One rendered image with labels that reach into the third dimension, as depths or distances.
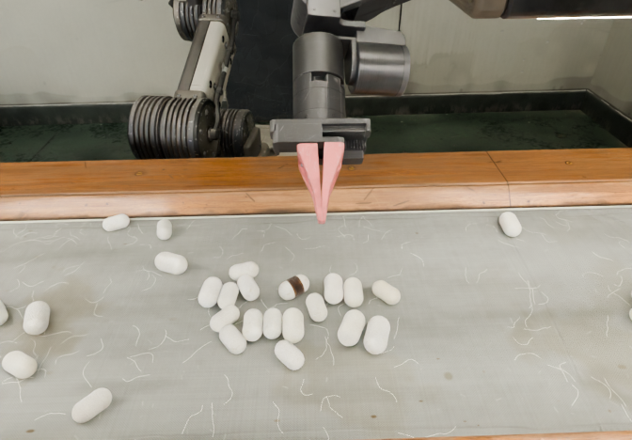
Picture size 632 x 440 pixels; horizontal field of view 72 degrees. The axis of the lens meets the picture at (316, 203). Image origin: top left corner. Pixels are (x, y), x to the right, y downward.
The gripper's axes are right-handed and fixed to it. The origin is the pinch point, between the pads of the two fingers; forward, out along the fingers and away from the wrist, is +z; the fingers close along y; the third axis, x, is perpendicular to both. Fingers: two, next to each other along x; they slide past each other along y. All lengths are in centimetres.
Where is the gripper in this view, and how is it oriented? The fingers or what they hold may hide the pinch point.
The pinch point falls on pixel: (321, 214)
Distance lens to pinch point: 44.0
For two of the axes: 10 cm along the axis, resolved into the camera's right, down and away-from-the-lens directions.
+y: 10.0, -0.2, 0.1
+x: -0.1, 2.6, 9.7
